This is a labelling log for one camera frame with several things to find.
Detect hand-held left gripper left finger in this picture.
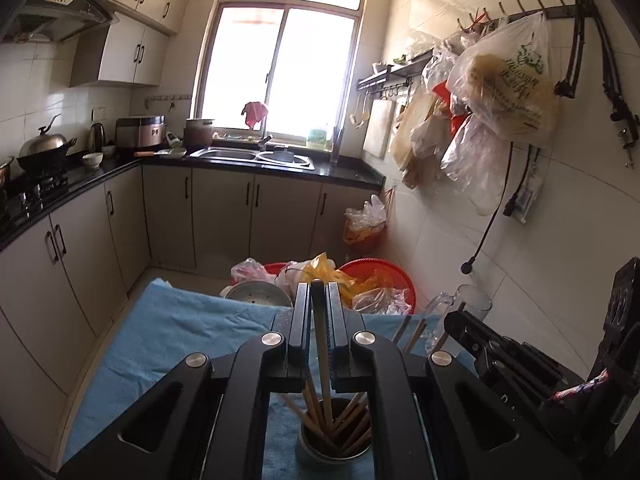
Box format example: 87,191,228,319
57,282,313,480

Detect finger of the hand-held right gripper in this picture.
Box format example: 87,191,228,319
444,311,556,401

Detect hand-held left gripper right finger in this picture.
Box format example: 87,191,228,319
325,282,583,480

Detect bundle of wooden chopsticks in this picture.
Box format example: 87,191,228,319
280,377,373,458

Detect grey-green utensil holder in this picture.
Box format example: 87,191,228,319
299,397,375,463

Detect person's right forearm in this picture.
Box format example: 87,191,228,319
550,367,613,403

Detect crumpled clear plastic bag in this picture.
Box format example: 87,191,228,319
352,285,413,316

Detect round metal steamer pot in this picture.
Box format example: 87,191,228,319
221,280,293,308

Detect yellow plastic bag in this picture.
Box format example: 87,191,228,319
299,253,351,291

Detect clear glass pitcher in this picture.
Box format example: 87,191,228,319
424,284,493,357

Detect small red plastic basin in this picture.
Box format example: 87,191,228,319
262,261,301,281

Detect large red plastic basin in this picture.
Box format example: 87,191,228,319
340,258,418,316

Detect pink white plastic bag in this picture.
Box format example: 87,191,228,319
231,258,278,286

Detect orange trash bag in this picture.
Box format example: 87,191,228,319
344,194,388,246

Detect blue towel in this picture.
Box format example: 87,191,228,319
62,277,481,480

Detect beige lower kitchen cabinets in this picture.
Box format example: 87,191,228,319
0,165,386,396

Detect beige kitchen cabinets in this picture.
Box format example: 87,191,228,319
45,0,206,86
0,165,386,396

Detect black kitchen countertop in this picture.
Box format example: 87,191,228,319
0,152,386,251

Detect white charger adapter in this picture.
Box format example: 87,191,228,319
517,177,545,224

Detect steel kitchen sink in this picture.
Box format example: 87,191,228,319
190,146,316,171

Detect white cutting board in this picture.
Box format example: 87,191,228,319
362,99,396,160

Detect beige plastic bag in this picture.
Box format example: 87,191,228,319
390,91,452,189

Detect hanging ladles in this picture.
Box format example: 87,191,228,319
350,94,372,129

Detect red cloth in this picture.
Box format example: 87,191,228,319
243,102,269,130

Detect brown clay pot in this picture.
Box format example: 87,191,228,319
184,119,215,150

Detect silver rice cooker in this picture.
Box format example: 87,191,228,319
116,116,166,150

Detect kitchen window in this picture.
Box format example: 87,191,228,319
190,0,373,146

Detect large printed plastic bag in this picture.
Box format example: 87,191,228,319
446,10,560,143

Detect gas stove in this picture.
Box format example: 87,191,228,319
0,167,71,221

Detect black wok with lid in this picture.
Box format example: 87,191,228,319
17,114,78,171

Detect beige upper kitchen cabinets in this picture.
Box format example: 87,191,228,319
45,0,206,86

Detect grey range hood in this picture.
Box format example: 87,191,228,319
0,0,121,43

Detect black power cable with plug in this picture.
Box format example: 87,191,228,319
460,140,533,276

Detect black wall shelf rack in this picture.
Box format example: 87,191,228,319
357,50,433,92

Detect wall hook rail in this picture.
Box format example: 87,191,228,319
457,0,581,28

